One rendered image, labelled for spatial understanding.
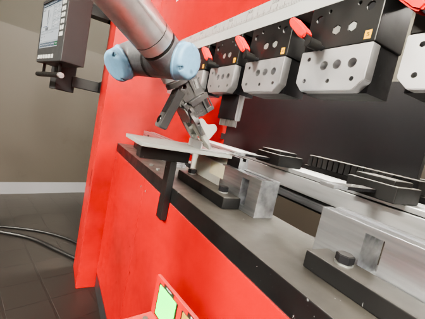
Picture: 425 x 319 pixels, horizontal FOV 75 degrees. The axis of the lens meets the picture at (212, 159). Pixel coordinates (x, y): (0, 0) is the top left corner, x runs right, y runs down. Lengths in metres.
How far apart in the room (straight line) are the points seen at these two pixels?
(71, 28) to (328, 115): 1.33
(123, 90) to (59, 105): 1.82
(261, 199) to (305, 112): 0.72
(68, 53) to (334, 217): 1.51
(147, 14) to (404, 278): 0.56
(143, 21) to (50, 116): 2.89
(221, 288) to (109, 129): 1.20
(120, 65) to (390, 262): 0.61
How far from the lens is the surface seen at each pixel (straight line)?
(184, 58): 0.57
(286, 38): 0.69
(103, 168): 1.65
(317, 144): 1.25
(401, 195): 0.74
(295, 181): 0.94
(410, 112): 1.09
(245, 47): 0.75
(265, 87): 0.69
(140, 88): 1.64
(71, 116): 3.42
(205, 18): 1.13
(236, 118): 0.83
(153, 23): 0.54
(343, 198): 0.84
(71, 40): 1.73
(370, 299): 0.45
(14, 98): 3.30
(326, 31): 0.62
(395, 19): 0.59
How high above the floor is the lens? 1.07
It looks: 7 degrees down
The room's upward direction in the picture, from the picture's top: 12 degrees clockwise
